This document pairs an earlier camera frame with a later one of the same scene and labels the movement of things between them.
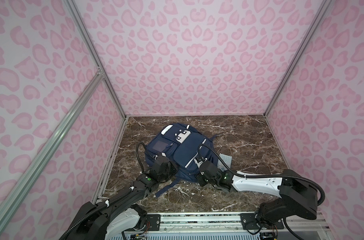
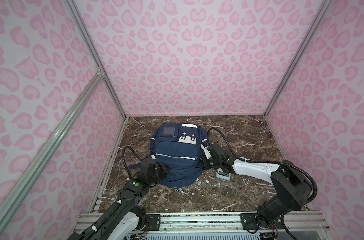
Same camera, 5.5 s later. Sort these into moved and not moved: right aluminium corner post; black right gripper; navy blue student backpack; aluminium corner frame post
Moved: black right gripper
Not moved: right aluminium corner post; navy blue student backpack; aluminium corner frame post
